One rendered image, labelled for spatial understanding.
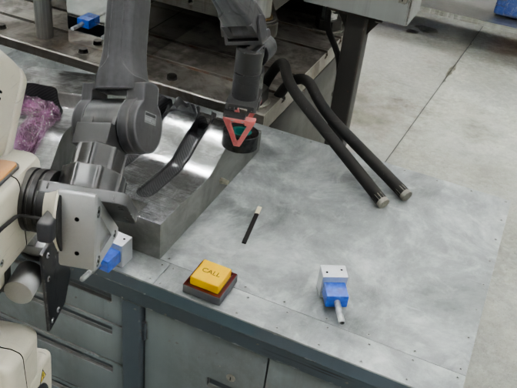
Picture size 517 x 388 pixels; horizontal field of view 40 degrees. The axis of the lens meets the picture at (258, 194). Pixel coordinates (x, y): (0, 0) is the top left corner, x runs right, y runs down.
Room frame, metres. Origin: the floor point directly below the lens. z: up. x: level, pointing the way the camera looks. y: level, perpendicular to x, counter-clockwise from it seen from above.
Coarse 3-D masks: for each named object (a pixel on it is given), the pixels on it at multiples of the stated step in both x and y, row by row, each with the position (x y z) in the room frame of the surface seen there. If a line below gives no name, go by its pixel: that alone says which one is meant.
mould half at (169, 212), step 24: (168, 120) 1.43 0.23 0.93; (192, 120) 1.44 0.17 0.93; (216, 120) 1.45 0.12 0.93; (168, 144) 1.37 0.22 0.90; (216, 144) 1.37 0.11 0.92; (144, 168) 1.29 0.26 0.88; (192, 168) 1.31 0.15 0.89; (216, 168) 1.32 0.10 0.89; (240, 168) 1.45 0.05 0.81; (168, 192) 1.21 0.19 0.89; (192, 192) 1.22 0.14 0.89; (216, 192) 1.33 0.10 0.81; (144, 216) 1.11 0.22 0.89; (168, 216) 1.12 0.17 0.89; (192, 216) 1.22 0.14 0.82; (144, 240) 1.10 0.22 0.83; (168, 240) 1.12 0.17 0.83
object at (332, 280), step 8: (320, 272) 1.06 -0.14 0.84; (328, 272) 1.05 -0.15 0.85; (336, 272) 1.06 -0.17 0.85; (344, 272) 1.06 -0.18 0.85; (320, 280) 1.05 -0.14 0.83; (328, 280) 1.04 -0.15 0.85; (336, 280) 1.04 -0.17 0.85; (344, 280) 1.04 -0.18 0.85; (320, 288) 1.04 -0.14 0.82; (328, 288) 1.02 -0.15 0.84; (336, 288) 1.02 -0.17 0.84; (344, 288) 1.03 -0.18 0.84; (320, 296) 1.04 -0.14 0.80; (328, 296) 1.00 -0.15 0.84; (336, 296) 1.00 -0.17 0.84; (344, 296) 1.00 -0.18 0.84; (328, 304) 1.00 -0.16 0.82; (336, 304) 0.99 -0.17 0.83; (344, 304) 1.00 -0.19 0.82; (336, 312) 0.97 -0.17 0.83; (344, 320) 0.95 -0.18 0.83
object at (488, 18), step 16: (432, 0) 4.64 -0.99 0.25; (448, 0) 4.68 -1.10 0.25; (464, 0) 4.72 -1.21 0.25; (480, 0) 4.76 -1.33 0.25; (496, 0) 4.81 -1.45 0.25; (448, 16) 4.43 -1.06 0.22; (464, 16) 4.40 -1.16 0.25; (480, 16) 4.44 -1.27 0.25; (496, 16) 4.47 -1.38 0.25; (512, 32) 4.30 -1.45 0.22
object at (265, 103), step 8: (256, 0) 1.84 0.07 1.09; (264, 0) 1.84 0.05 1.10; (264, 8) 1.84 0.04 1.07; (320, 16) 2.50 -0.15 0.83; (336, 16) 2.49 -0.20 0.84; (320, 24) 2.47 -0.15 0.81; (336, 24) 2.47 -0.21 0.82; (320, 32) 2.45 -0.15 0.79; (336, 32) 2.46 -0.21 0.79; (264, 88) 1.86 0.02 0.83; (264, 96) 1.84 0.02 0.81; (264, 104) 1.84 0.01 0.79
